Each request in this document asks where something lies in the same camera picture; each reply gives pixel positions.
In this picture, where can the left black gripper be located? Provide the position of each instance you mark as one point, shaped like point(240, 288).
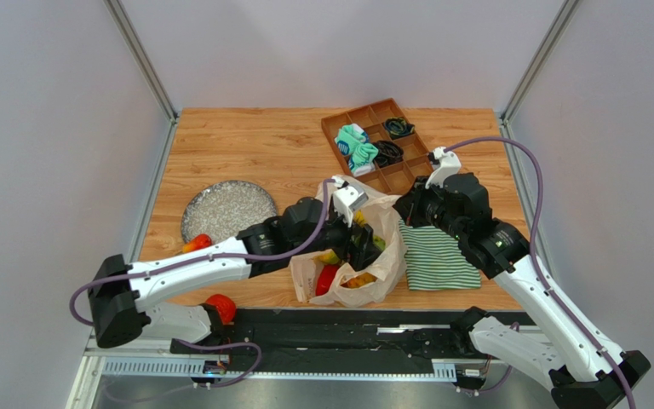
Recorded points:
point(370, 255)

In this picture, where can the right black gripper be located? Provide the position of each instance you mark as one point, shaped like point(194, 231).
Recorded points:
point(412, 205)

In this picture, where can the translucent beige plastic bag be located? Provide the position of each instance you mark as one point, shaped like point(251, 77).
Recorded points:
point(388, 269)

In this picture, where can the yellow banana bunch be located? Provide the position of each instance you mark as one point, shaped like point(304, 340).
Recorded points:
point(359, 219)

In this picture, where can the small pineapple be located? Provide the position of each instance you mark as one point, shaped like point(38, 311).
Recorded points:
point(359, 281)

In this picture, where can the yellow green mango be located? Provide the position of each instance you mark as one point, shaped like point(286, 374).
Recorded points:
point(330, 258)

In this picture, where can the red bell pepper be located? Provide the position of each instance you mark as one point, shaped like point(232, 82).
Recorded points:
point(325, 279)

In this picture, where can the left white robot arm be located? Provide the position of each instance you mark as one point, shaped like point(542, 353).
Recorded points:
point(128, 301)

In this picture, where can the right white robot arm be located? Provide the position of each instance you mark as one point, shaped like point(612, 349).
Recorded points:
point(580, 366)

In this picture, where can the green striped cloth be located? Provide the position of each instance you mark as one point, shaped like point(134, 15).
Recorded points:
point(434, 261)

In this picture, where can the brown compartment tray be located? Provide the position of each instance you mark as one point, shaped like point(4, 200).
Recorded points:
point(393, 179)

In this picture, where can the black yellow sock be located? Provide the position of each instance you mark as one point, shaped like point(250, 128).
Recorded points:
point(398, 127)

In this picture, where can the mint green sock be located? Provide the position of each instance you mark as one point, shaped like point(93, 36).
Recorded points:
point(354, 144)

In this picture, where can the grey fruit plate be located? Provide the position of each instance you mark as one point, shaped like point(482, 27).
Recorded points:
point(224, 209)

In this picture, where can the red orange peach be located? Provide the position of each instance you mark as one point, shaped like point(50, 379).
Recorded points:
point(225, 307)

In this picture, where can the small red orange fruit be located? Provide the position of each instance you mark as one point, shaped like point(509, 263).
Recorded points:
point(199, 242)

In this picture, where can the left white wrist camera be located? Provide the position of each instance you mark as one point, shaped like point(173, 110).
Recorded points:
point(347, 199)

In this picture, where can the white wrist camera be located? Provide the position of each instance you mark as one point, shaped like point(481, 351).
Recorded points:
point(445, 163)
point(347, 199)

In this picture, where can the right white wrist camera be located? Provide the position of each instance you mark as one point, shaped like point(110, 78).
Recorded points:
point(445, 163)

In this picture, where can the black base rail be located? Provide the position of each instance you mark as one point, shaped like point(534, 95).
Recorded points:
point(472, 349)

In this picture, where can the right aluminium frame post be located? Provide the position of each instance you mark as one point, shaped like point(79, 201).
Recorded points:
point(551, 38)

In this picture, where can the aluminium frame post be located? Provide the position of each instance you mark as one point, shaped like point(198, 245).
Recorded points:
point(551, 38)
point(136, 47)

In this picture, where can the left aluminium frame post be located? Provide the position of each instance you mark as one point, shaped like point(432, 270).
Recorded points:
point(136, 47)

